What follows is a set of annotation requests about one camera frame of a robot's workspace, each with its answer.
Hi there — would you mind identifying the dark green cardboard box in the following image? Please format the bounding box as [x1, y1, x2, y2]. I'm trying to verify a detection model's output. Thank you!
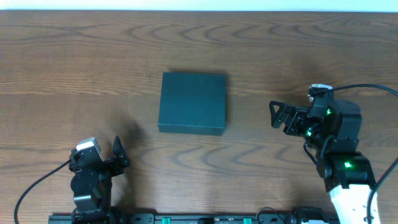
[158, 72, 227, 136]

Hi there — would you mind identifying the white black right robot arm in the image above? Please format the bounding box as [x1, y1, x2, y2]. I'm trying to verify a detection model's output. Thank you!
[269, 100, 380, 223]

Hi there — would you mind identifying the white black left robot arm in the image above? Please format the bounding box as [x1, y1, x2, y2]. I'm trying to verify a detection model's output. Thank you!
[69, 136, 130, 223]

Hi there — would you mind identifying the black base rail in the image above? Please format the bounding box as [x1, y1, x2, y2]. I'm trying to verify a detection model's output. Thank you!
[48, 207, 340, 224]

